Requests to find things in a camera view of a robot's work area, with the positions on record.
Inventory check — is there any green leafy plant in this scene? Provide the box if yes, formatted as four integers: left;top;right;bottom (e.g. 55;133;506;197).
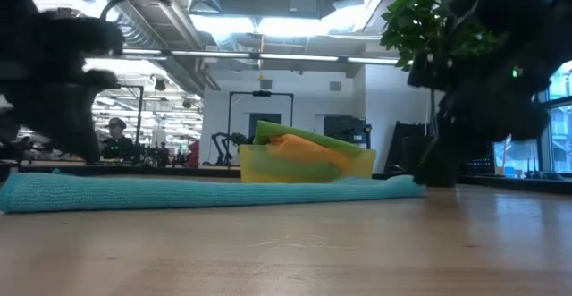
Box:
379;0;500;136

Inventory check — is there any black perforated crate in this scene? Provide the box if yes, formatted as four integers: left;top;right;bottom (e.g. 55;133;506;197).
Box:
462;146;497;174

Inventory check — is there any green microfiber towel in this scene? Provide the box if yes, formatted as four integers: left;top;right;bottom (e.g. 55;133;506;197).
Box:
253;120;366;156

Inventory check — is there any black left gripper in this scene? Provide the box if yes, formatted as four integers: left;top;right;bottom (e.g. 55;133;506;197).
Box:
0;12;126;163

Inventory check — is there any person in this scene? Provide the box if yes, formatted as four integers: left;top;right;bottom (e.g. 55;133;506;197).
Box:
101;116;135;161

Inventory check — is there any long ceiling light strip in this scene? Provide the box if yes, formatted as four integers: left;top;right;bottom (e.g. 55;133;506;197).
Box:
120;48;401;65

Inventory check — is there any orange microfiber towel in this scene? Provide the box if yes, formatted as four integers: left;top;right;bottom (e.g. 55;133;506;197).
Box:
267;133;358;174

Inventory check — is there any yellow translucent plastic bin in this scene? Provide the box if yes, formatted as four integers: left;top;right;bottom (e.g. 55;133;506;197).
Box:
239;143;377;184

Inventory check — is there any dark framed window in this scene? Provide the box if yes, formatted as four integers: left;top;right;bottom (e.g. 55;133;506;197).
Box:
493;61;572;174

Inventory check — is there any black leaning panel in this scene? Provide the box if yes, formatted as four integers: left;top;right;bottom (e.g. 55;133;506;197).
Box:
384;121;433;174

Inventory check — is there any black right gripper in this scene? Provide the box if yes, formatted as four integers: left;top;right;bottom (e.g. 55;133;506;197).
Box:
407;49;553;188

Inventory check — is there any black background frame stand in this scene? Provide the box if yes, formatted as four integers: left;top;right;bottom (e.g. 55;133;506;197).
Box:
118;84;145;148
227;90;295;154

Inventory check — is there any black background machine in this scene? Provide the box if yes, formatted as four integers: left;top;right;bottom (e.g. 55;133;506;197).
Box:
324;115;373;149

